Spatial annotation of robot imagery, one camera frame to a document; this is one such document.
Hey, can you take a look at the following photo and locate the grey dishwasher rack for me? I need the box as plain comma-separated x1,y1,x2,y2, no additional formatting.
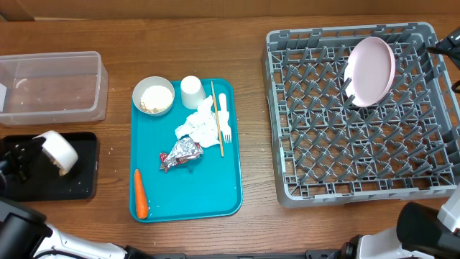
262,22,459,207

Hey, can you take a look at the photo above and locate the silver red foil wrapper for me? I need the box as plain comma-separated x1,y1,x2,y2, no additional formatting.
160,137,203,173

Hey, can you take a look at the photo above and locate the grey bowl with rice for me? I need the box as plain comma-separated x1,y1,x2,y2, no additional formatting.
132,76,175,116

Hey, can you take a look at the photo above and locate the pink round plate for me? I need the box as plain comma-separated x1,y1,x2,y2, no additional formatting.
344,37,396,107

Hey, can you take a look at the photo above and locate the white plastic cup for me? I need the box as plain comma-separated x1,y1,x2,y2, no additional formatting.
180,76,206,109

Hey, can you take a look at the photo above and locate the clear plastic storage bin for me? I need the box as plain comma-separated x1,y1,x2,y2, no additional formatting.
1,51,109,126

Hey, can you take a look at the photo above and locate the wooden chopstick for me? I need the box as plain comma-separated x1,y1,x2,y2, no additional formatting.
211,81,224,158

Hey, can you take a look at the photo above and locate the teal serving tray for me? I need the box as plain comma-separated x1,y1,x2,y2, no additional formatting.
130,78,243,223

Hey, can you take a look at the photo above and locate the white bowl with peanuts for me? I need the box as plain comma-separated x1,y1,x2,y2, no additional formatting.
35,130,78,176

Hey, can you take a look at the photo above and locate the white plastic fork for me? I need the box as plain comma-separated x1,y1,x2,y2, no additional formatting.
218,93,231,143

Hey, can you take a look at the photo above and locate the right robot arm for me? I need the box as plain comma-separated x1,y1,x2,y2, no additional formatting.
305,28,459,259

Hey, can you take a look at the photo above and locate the orange carrot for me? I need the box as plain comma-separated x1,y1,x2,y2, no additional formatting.
134,169,149,219

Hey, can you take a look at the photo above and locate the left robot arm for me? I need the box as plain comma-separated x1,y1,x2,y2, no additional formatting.
1,131,149,259

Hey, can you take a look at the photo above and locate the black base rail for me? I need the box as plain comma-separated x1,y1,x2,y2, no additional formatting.
149,250,340,259

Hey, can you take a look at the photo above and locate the black plastic waste bin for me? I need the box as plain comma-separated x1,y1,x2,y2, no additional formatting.
1,132,100,201

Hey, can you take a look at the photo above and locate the crumpled white napkin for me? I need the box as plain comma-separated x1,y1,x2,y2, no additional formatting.
175,96,220,148

